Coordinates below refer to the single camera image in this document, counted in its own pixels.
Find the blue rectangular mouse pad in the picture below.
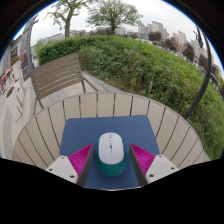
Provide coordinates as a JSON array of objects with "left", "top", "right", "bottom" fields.
[{"left": 59, "top": 115, "right": 161, "bottom": 191}]

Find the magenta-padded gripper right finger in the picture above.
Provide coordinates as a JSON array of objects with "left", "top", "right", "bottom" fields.
[{"left": 128, "top": 143, "right": 181, "bottom": 186}]

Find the bare-trunked sparse tree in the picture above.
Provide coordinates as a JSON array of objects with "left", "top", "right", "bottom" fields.
[{"left": 46, "top": 0, "right": 88, "bottom": 39}]

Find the white planter box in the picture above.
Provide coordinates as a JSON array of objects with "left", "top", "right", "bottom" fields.
[{"left": 6, "top": 84, "right": 26, "bottom": 123}]

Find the round leafy green tree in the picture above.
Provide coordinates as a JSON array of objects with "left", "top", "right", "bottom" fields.
[{"left": 86, "top": 0, "right": 144, "bottom": 34}]

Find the grey slatted outdoor chair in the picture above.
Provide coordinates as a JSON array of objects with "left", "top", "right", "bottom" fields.
[{"left": 29, "top": 52, "right": 108, "bottom": 116}]

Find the group of tall buildings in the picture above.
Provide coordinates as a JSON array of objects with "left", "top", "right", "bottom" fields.
[{"left": 138, "top": 20, "right": 221, "bottom": 68}]

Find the white and teal computer mouse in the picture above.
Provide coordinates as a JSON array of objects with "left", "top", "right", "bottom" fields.
[{"left": 96, "top": 131, "right": 128, "bottom": 177}]

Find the dark tall sign pillar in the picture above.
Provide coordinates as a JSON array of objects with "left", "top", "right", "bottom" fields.
[{"left": 19, "top": 16, "right": 39, "bottom": 81}]

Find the dark curved umbrella pole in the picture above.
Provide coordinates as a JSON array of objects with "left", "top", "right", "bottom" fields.
[{"left": 182, "top": 26, "right": 213, "bottom": 120}]

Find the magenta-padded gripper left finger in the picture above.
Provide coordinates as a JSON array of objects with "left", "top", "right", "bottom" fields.
[{"left": 45, "top": 143, "right": 95, "bottom": 187}]

